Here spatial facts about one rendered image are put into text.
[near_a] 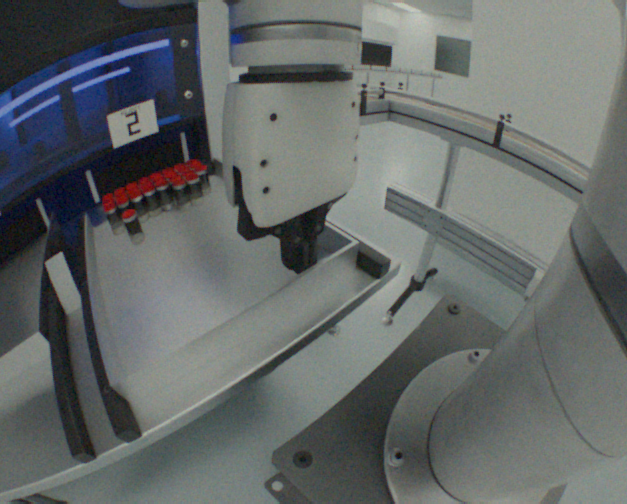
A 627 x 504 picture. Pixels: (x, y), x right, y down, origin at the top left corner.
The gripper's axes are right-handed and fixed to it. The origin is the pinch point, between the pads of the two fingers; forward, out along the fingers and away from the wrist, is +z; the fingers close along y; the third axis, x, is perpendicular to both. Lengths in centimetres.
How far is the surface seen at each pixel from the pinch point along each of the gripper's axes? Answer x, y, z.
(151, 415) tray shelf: 3.7, 18.7, 4.4
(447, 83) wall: -320, -797, 24
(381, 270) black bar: 5.0, -6.4, 2.9
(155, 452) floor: -31, 52, 93
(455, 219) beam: -10, -85, 38
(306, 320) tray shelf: 3.8, 2.5, 4.4
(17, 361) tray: -9.0, 34.1, 2.7
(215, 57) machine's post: -35.2, -9.7, -17.4
